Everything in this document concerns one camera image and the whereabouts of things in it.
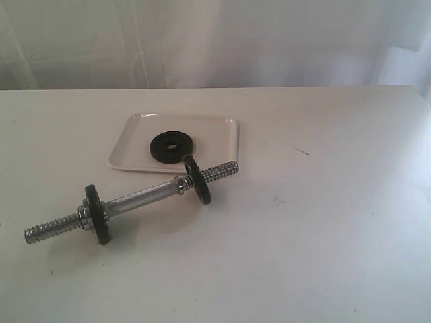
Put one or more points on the black weight plate end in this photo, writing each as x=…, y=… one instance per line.
x=199, y=184
x=97, y=214

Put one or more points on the chrome dumbbell bar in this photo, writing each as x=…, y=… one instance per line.
x=124, y=204

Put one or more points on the black weight plate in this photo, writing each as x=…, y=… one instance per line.
x=169, y=147

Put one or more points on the white rectangular tray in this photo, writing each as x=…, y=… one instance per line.
x=215, y=141

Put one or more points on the chrome collar nut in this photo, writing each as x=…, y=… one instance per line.
x=85, y=217

